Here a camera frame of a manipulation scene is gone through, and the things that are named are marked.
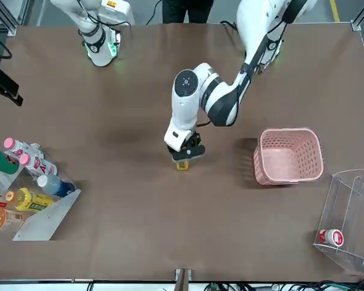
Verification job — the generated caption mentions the person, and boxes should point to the person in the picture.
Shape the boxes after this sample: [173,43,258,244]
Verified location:
[162,0,215,24]

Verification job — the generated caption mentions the pink plastic basket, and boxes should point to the pink plastic basket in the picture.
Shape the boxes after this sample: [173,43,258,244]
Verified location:
[254,127,325,186]

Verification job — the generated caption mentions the clear acrylic drinks tray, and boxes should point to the clear acrylic drinks tray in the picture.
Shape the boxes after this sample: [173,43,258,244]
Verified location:
[0,141,82,243]

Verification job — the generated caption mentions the black equipment stand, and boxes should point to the black equipment stand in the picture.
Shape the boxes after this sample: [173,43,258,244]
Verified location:
[0,27,24,107]

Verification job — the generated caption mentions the small red white bottle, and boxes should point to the small red white bottle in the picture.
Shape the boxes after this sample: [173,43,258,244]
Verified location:
[318,229,345,247]

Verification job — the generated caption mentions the aluminium frame post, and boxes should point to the aluminium frame post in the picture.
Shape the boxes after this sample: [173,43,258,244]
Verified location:
[174,268,192,291]
[0,0,34,36]
[351,0,364,32]

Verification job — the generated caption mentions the white box yellow sticker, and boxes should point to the white box yellow sticker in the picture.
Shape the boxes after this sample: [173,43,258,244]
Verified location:
[98,0,137,27]

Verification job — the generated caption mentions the clear acrylic display stand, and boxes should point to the clear acrylic display stand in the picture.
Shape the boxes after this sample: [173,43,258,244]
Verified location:
[312,169,364,275]

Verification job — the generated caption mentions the blue label bottle white cap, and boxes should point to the blue label bottle white cap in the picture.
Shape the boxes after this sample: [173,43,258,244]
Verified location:
[36,175,76,197]

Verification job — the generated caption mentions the white bottle pink cap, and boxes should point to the white bottle pink cap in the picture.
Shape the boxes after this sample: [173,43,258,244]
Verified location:
[19,153,58,176]
[3,138,40,158]

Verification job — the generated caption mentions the green plastic bottle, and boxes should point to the green plastic bottle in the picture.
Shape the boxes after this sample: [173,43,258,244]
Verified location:
[0,149,21,175]

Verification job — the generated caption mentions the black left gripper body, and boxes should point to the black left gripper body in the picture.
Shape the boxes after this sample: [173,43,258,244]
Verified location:
[167,132,207,162]

